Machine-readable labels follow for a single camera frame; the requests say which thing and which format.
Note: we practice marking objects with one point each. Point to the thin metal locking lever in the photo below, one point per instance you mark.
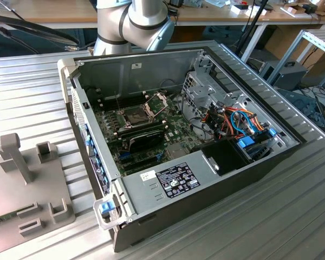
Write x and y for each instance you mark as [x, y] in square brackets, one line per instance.
[117, 100]

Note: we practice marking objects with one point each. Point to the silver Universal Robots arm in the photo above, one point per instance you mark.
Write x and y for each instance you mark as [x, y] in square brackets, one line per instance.
[140, 16]

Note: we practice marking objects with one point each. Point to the black RAM slot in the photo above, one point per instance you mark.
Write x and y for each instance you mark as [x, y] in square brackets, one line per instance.
[130, 102]
[154, 126]
[130, 98]
[154, 123]

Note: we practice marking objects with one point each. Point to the green motherboard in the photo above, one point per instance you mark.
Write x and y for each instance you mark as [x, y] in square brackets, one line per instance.
[178, 127]

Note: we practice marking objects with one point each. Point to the black graphics card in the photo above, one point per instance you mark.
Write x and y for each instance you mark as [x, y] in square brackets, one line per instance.
[146, 142]

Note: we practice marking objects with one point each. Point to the silver chipset heatsink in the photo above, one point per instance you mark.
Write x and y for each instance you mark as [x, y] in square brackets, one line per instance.
[176, 151]

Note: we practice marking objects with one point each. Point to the black expansion slot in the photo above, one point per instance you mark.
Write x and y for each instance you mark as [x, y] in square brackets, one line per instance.
[143, 162]
[132, 170]

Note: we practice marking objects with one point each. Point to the RAM slot with white clips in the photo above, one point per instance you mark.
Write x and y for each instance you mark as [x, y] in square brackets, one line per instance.
[130, 100]
[130, 96]

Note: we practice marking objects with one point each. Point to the silver perforated drive cage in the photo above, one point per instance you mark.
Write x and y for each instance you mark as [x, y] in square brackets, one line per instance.
[205, 92]

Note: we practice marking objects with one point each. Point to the grey power supply with label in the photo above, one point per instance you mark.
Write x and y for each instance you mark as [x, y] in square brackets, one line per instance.
[146, 200]

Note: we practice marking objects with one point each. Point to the hard disk in blue carrier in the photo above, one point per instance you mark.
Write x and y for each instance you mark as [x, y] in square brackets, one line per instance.
[245, 142]

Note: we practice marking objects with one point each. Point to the open grey PC case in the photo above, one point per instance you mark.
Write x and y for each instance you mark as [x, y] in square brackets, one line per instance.
[205, 211]

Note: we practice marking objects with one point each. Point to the blue case latch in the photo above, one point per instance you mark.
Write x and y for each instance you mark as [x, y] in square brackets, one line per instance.
[107, 208]

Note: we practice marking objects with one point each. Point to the black tripod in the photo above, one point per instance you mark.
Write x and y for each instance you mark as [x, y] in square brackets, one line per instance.
[242, 43]

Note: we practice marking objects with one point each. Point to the black equipment case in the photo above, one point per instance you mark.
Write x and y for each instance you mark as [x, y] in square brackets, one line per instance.
[289, 75]

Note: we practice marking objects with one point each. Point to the small white box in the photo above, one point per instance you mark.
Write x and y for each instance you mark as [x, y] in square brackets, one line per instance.
[237, 9]

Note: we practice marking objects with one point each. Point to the grey parts rack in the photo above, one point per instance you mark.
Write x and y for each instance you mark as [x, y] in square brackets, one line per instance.
[29, 189]

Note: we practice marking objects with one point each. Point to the large brown cardboard box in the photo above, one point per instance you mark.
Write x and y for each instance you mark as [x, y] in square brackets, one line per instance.
[280, 38]

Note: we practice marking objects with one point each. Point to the wooden desk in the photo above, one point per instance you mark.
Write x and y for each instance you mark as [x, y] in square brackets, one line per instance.
[43, 10]

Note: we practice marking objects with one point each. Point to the open flat cardboard box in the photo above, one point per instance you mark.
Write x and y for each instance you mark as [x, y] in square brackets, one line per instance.
[295, 10]

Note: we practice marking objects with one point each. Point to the green RAM stick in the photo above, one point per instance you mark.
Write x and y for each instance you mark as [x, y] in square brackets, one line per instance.
[2, 219]

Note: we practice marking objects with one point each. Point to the aluminium profile frame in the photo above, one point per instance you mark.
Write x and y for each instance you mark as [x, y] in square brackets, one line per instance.
[288, 54]

